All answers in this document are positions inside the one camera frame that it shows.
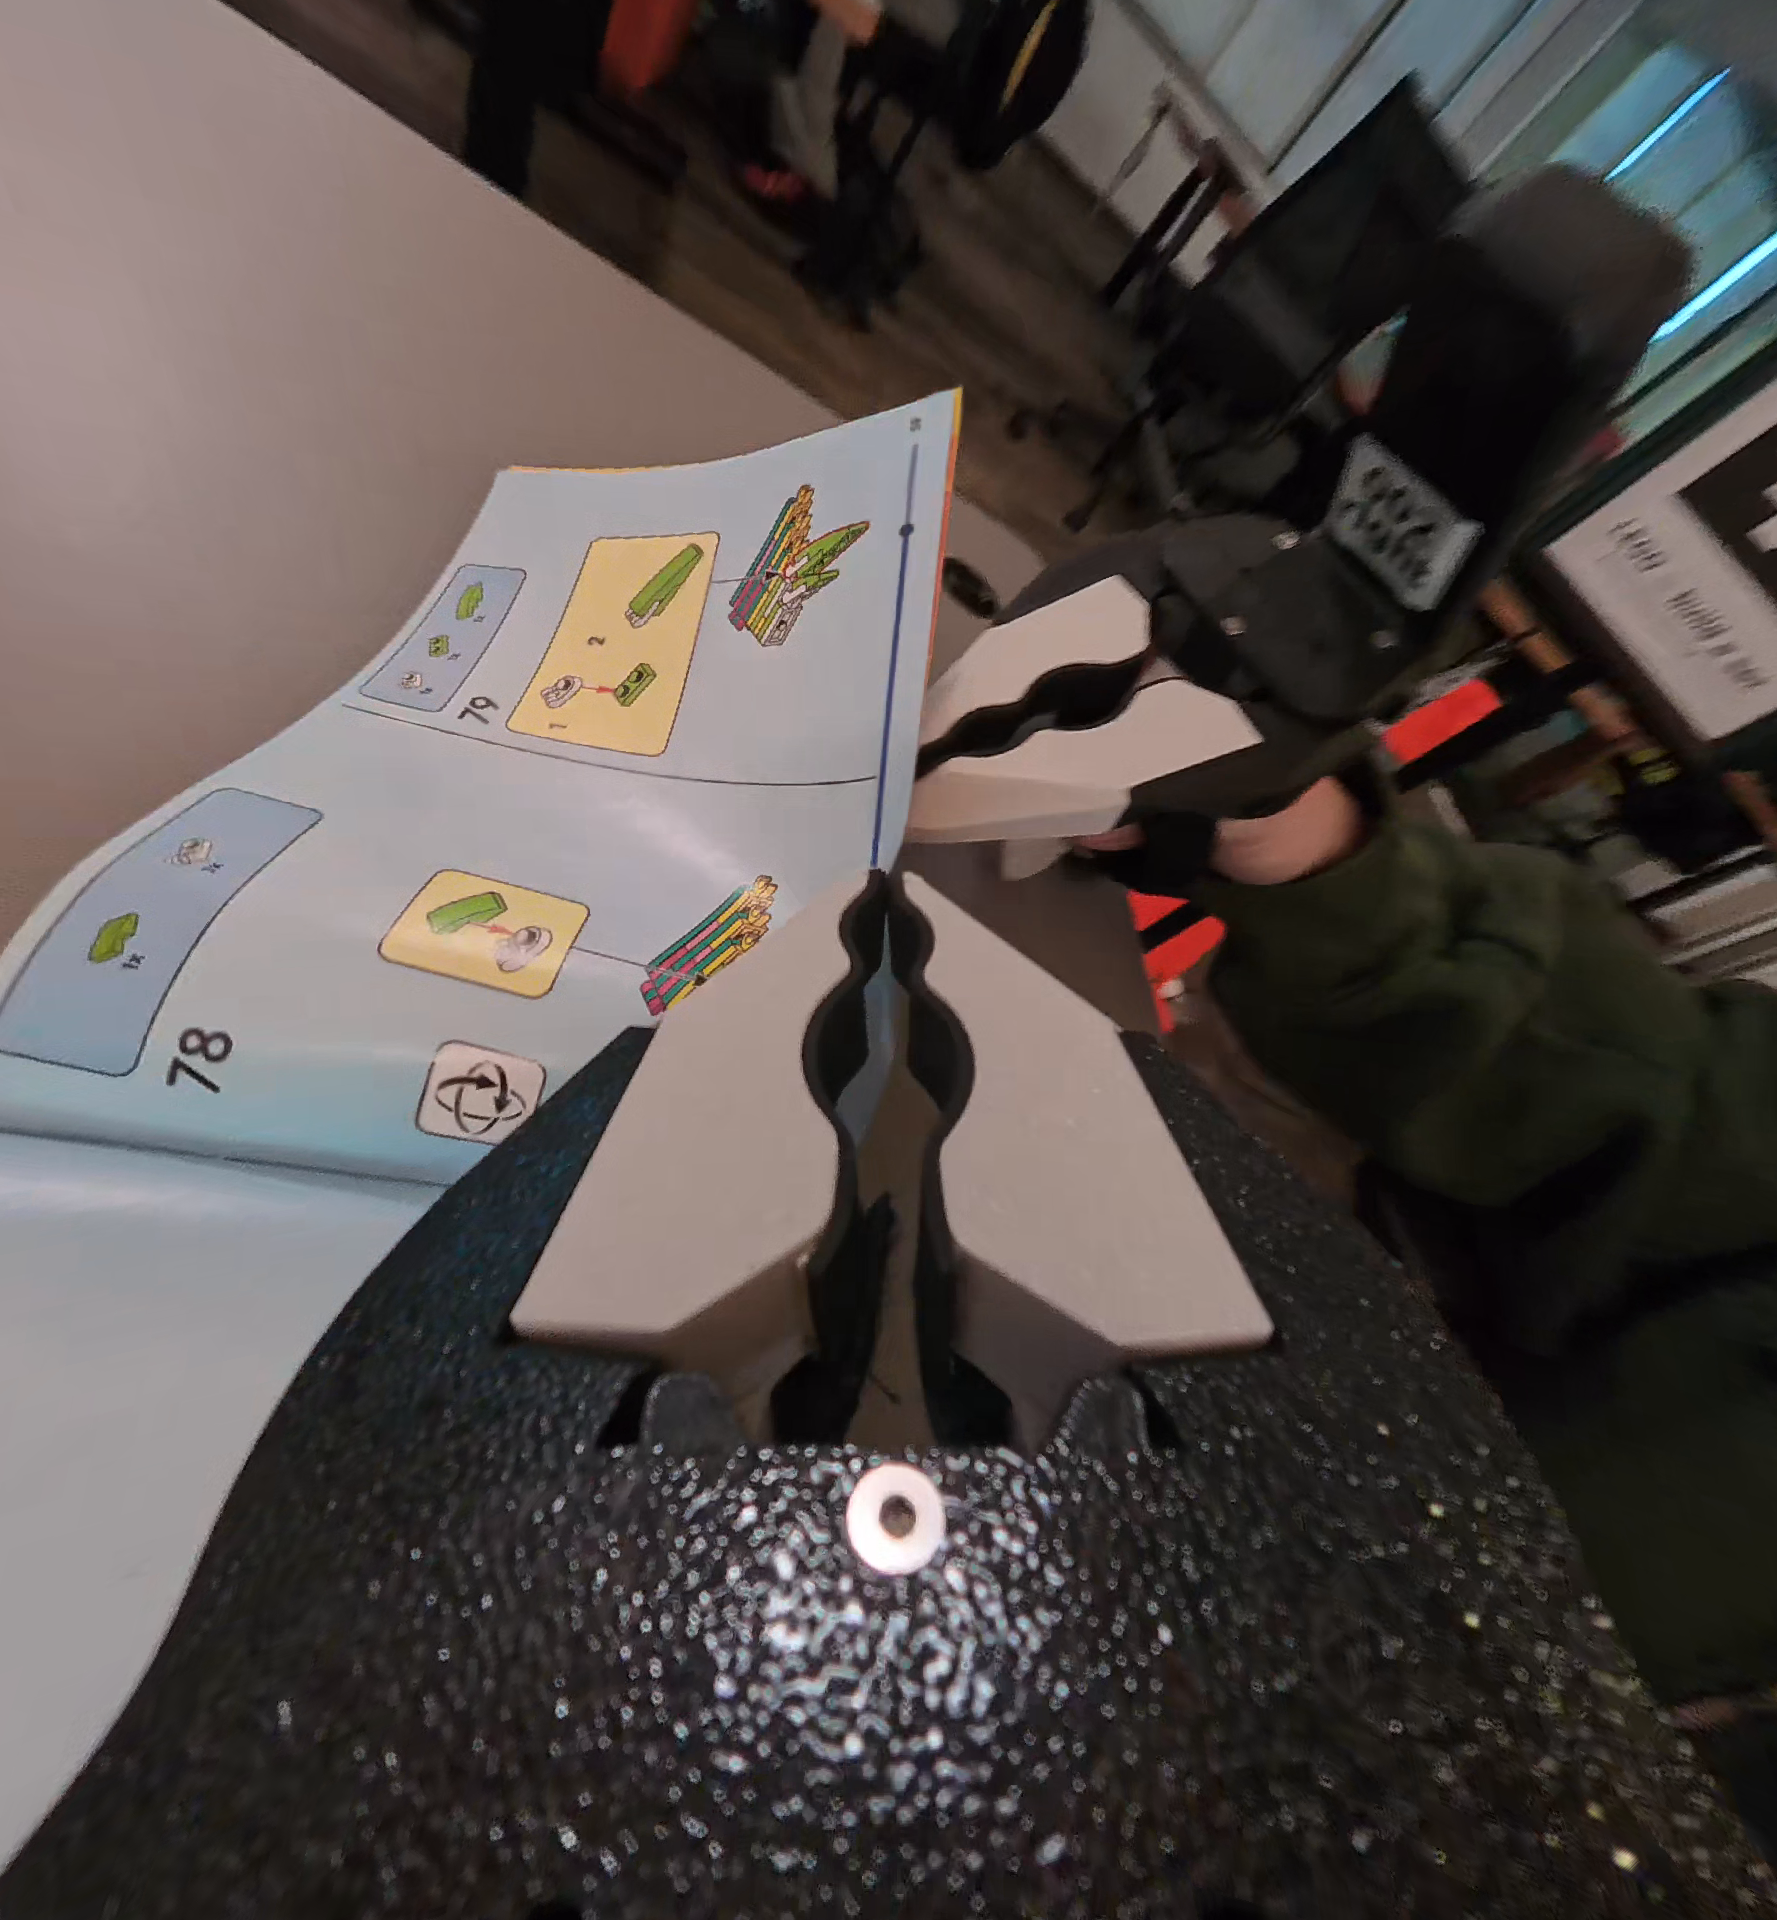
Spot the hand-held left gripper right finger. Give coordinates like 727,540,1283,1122
889,870,1275,1453

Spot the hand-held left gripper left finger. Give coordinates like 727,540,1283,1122
509,870,897,1449

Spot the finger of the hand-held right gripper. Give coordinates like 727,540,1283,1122
906,682,1270,885
912,573,1162,751

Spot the person's right forearm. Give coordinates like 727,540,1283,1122
1196,781,1777,1218

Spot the lego instruction booklet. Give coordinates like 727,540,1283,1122
0,388,964,1920

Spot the person's right hand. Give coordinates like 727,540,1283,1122
1207,769,1377,893

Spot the black office chair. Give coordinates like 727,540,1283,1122
1084,82,1474,526

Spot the orange bag with black strap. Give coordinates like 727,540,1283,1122
1128,672,1497,1041

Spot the framed black-white tag sign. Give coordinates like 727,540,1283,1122
1522,321,1777,760

